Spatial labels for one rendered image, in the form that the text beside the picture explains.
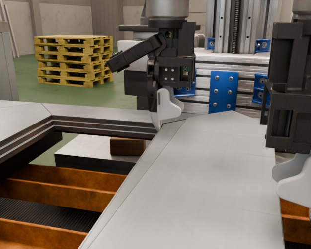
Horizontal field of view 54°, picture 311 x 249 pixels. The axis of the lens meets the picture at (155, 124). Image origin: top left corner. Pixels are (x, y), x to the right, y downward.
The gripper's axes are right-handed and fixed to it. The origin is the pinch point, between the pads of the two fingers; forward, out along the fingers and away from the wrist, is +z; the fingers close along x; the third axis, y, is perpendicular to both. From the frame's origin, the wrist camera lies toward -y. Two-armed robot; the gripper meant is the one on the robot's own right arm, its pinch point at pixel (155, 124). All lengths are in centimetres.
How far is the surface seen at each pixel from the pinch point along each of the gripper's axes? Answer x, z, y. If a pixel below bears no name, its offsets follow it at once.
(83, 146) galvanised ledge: 22.7, 17.5, -28.6
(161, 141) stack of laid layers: -6.7, 0.8, 2.8
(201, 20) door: 1157, -19, -106
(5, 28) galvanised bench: 48, -17, -71
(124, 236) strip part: -32.5, 0.6, 4.7
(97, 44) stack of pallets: 429, 19, -206
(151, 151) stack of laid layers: -11.6, 0.8, 2.1
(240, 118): 10.4, 0.6, 16.9
